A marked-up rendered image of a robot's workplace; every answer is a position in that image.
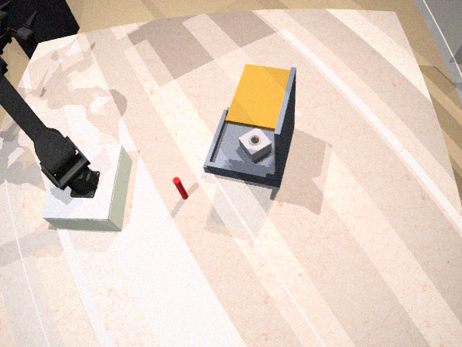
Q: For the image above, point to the red peg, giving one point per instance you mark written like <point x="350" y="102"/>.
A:
<point x="180" y="188"/>

